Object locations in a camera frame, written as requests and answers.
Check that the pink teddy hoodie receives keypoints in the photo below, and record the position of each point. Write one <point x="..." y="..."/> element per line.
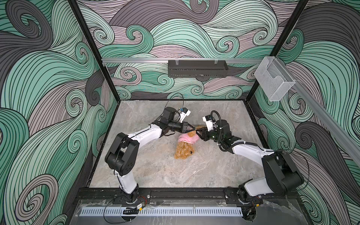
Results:
<point x="190" y="137"/>

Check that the brown teddy bear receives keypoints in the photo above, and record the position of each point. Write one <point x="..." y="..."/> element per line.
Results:
<point x="184" y="150"/>

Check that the clear acrylic wall box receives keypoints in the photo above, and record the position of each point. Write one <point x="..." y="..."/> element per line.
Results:
<point x="274" y="78"/>

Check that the back aluminium rail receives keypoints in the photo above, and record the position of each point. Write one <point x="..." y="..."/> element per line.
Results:
<point x="166" y="60"/>

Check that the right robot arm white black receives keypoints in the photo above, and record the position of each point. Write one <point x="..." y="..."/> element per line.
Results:
<point x="281" y="175"/>

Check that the black perforated wall tray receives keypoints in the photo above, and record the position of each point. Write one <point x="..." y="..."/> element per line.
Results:
<point x="201" y="70"/>

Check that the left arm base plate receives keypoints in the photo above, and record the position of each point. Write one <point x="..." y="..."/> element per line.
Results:
<point x="138" y="195"/>

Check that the white slotted cable duct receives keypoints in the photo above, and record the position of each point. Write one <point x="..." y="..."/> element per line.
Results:
<point x="164" y="211"/>

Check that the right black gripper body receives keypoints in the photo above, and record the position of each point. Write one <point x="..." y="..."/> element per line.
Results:
<point x="213" y="135"/>

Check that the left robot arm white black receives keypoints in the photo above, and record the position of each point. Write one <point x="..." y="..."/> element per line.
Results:
<point x="122" y="155"/>

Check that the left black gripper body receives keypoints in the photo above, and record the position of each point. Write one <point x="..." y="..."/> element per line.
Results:
<point x="175" y="126"/>

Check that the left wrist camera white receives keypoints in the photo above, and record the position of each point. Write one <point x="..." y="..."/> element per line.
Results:
<point x="184" y="112"/>

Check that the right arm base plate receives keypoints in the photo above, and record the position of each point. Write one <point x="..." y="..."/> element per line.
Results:
<point x="239" y="196"/>

